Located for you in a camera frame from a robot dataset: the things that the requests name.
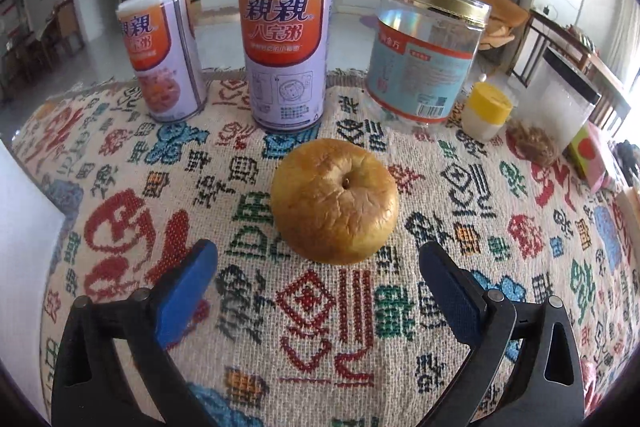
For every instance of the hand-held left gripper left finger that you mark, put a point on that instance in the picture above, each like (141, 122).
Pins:
(185, 289)

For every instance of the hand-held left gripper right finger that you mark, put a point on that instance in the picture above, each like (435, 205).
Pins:
(450, 292)

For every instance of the wrinkled yellow apple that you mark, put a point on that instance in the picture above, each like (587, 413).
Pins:
(334, 202)

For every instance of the printed woven tablecloth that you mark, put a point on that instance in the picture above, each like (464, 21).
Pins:
(320, 332)

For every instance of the white board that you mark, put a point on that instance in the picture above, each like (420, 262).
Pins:
(25, 227)

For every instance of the pile of dried brown bits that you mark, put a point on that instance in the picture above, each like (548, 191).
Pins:
(534, 142)

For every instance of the small jar yellow lid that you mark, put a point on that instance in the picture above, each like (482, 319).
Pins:
(487, 112)

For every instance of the pink and green box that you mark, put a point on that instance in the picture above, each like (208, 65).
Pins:
(595, 157)

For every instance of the clear container black lid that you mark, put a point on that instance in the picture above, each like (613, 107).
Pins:
(560, 102)

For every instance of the purple can with food picture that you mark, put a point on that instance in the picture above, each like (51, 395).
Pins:
(165, 57)

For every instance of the clear plastic jar gold lid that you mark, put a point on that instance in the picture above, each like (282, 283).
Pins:
(425, 52)

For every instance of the wooden side table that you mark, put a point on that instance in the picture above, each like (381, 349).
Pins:
(612, 92)

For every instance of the purple can with diagram side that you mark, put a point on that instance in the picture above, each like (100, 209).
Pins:
(285, 52)

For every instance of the dark wooden chair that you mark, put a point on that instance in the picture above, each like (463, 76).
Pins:
(545, 32)

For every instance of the wooden armchair orange seat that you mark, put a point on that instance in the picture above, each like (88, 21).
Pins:
(502, 19)

